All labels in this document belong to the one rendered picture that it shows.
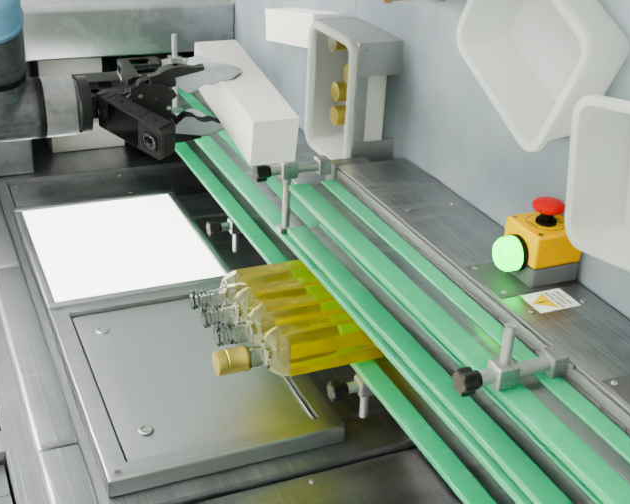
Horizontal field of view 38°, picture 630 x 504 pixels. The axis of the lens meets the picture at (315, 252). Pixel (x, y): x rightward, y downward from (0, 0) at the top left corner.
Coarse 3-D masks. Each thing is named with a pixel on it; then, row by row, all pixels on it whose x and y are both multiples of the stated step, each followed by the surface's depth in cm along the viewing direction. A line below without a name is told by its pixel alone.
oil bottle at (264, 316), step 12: (276, 300) 132; (288, 300) 133; (300, 300) 133; (312, 300) 133; (324, 300) 133; (252, 312) 130; (264, 312) 129; (276, 312) 129; (288, 312) 129; (300, 312) 130; (312, 312) 130; (324, 312) 131; (336, 312) 131; (252, 324) 129; (264, 324) 128; (276, 324) 128; (252, 336) 129
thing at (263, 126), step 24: (216, 48) 128; (240, 48) 129; (216, 96) 123; (240, 96) 116; (264, 96) 117; (240, 120) 116; (264, 120) 112; (288, 120) 113; (240, 144) 117; (264, 144) 114; (288, 144) 115
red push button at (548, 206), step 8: (536, 200) 112; (544, 200) 112; (552, 200) 112; (560, 200) 113; (536, 208) 112; (544, 208) 111; (552, 208) 111; (560, 208) 111; (544, 216) 113; (552, 216) 113
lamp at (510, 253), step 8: (504, 240) 112; (512, 240) 112; (520, 240) 112; (496, 248) 113; (504, 248) 112; (512, 248) 111; (520, 248) 112; (496, 256) 113; (504, 256) 112; (512, 256) 111; (520, 256) 111; (528, 256) 112; (496, 264) 114; (504, 264) 112; (512, 264) 112; (520, 264) 112
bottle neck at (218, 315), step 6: (216, 306) 133; (222, 306) 133; (228, 306) 134; (234, 306) 134; (204, 312) 132; (210, 312) 132; (216, 312) 132; (222, 312) 133; (228, 312) 133; (234, 312) 133; (204, 318) 134; (210, 318) 132; (216, 318) 132; (222, 318) 133; (228, 318) 133; (234, 318) 133; (204, 324) 133; (210, 324) 132; (216, 324) 133; (222, 324) 133
